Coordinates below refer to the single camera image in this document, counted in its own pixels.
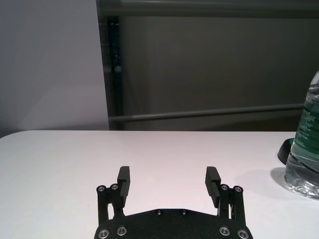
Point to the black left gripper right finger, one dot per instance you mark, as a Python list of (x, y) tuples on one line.
[(213, 189)]

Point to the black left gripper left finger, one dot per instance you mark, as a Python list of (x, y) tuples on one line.
[(123, 191)]

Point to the thin grey horizontal rail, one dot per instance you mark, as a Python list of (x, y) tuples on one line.
[(199, 114)]

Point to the dark vertical frame post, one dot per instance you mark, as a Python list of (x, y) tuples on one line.
[(114, 74)]

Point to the thick grey horizontal rail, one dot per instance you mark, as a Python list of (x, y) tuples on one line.
[(211, 8)]

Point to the clear water bottle green label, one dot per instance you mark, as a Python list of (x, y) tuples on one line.
[(306, 149)]

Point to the green push button black base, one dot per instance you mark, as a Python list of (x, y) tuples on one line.
[(284, 153)]

